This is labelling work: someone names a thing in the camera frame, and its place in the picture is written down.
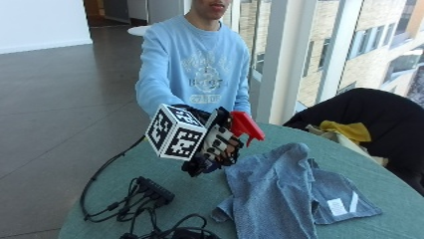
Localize white marker cube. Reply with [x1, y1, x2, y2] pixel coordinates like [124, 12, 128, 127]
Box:
[145, 103, 209, 162]

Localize grey-blue towel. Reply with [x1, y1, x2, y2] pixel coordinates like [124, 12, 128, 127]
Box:
[210, 141, 384, 239]

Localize black usb hub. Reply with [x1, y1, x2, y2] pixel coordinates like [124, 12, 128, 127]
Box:
[134, 175, 177, 207]

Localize the person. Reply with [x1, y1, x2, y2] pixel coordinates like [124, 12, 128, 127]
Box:
[134, 0, 253, 118]

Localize yellow cloth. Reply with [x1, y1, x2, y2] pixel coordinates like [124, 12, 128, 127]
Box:
[318, 119, 372, 144]

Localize white window pillar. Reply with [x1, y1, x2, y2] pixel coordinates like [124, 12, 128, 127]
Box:
[254, 0, 313, 125]

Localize beige cloth bag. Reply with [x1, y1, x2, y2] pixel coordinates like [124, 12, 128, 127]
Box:
[303, 123, 390, 167]

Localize black chair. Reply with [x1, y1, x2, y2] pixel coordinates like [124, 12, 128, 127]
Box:
[282, 87, 424, 197]

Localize white round table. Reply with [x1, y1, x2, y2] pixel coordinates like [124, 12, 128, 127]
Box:
[126, 24, 154, 37]

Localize black device with cable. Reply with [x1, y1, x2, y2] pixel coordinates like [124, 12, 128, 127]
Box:
[170, 213, 222, 239]

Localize bundle of black hub cables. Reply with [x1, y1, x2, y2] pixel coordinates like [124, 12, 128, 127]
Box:
[116, 177, 178, 239]

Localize long black glove cable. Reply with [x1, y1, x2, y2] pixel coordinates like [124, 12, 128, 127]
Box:
[79, 134, 149, 223]

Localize slim white window post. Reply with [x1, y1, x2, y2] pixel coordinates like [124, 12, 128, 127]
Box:
[314, 0, 366, 105]

